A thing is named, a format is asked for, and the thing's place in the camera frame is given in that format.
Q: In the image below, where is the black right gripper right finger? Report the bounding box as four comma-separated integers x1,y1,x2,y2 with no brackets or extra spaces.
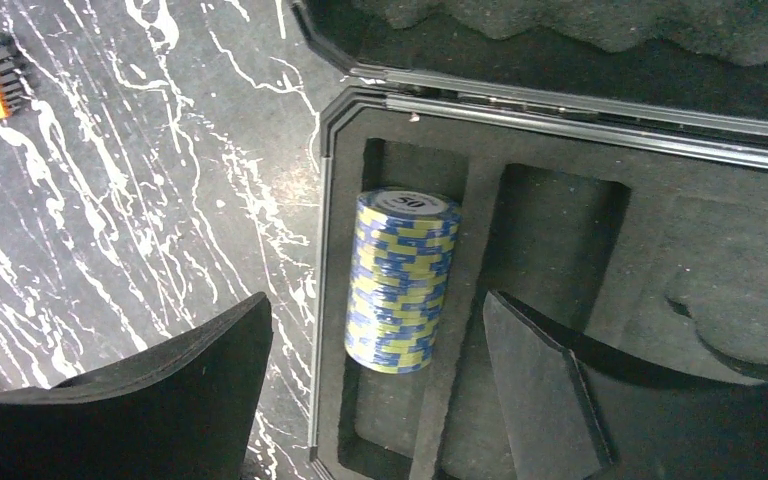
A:
483,290,768,479

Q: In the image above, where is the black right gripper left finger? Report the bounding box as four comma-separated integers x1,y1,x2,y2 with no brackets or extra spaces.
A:
0,293,273,479

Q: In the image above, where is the yellow blue poker chip stack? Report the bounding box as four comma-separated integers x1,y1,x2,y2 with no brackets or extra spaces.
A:
344,187,462,375

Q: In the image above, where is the black poker set case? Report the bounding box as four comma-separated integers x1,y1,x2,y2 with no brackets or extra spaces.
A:
292,1,768,479

